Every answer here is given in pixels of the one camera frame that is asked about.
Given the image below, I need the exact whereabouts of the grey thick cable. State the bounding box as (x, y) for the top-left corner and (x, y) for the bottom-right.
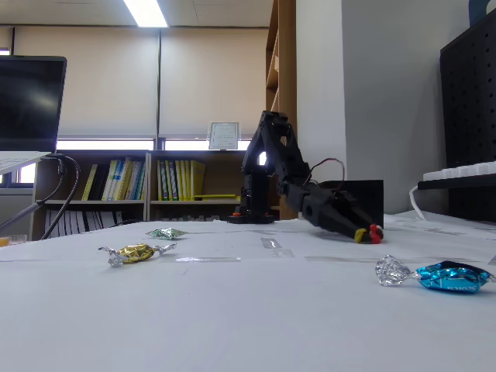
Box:
(0, 157), (67, 230)

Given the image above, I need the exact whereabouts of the black laptop plug cable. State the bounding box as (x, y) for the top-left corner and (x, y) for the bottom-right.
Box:
(38, 153), (82, 241)

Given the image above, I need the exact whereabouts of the beige roller blind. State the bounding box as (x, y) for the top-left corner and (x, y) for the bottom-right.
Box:
(13, 26), (160, 138)
(159, 26), (271, 137)

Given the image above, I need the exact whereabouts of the blue panel behind pegboard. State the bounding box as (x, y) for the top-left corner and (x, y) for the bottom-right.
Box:
(467, 0), (496, 28)

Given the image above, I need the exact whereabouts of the blue foil candy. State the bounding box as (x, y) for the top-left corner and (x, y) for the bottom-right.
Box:
(374, 254), (496, 295)

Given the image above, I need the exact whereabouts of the low wooden bookshelf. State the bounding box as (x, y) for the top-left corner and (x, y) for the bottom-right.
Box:
(33, 149), (281, 241)

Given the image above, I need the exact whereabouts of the white power strip cable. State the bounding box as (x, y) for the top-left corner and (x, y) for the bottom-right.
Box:
(408, 184), (432, 222)

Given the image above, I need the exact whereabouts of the white power strip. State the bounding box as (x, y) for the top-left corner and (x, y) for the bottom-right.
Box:
(422, 160), (496, 183)

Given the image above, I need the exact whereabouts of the framed white certificate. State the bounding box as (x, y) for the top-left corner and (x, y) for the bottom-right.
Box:
(208, 121), (241, 151)

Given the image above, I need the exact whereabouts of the black laptop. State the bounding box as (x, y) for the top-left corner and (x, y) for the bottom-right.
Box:
(0, 55), (68, 176)

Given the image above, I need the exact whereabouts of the ceiling light panel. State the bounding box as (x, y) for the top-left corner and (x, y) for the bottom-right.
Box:
(122, 0), (169, 28)

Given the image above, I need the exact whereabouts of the wide yellow binder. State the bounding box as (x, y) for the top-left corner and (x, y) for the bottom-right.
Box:
(190, 160), (207, 201)

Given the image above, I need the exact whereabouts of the white paper table cover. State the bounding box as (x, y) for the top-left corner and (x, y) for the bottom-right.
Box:
(0, 211), (496, 372)

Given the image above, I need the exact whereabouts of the black square container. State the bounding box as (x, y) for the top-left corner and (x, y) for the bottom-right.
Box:
(321, 179), (384, 230)

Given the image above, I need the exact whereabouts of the flat lying yellow book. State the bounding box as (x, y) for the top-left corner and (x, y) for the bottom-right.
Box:
(193, 193), (237, 202)

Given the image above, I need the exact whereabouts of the black pegboard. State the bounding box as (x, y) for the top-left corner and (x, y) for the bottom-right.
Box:
(439, 13), (496, 224)

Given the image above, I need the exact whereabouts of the silver wrapped candy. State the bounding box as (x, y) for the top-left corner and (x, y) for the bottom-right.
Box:
(145, 227), (189, 240)

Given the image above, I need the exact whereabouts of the tall wooden shelf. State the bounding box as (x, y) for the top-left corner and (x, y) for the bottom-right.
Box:
(265, 0), (298, 221)

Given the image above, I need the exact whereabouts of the gold foil candy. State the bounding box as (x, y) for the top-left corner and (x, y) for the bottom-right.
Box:
(97, 243), (177, 269)

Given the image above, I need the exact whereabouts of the red black white servo cable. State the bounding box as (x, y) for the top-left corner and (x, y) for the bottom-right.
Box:
(308, 157), (346, 194)

